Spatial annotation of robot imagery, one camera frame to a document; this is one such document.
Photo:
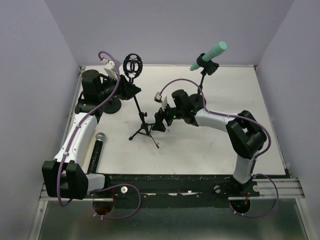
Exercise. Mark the black round-base stand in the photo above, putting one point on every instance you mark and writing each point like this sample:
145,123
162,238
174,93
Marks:
112,106
206,71

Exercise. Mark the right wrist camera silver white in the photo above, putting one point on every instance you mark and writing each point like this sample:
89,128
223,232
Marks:
163,100

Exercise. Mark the teal green microphone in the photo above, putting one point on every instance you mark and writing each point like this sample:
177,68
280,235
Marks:
203,60

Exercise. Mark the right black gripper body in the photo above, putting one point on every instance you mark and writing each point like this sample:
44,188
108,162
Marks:
169,114

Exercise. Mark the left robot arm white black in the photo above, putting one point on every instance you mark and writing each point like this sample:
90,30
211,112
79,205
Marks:
80,135

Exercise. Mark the wrist camera silver white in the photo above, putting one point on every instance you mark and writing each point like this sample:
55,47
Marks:
163,100
111,67

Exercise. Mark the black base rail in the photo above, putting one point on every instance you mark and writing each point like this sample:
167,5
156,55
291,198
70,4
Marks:
130,191

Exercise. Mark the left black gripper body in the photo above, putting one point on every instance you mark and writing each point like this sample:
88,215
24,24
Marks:
122,92

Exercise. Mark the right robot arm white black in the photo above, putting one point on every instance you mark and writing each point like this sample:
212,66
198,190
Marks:
246,137

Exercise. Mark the beige gold microphone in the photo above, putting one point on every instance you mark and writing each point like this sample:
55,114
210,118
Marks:
86,159

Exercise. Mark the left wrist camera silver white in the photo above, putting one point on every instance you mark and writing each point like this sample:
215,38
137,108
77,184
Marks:
111,67

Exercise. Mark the black round-base stand front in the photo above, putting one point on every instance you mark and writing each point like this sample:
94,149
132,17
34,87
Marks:
112,106

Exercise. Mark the silver grey mesh microphone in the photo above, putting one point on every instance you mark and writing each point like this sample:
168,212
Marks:
100,137

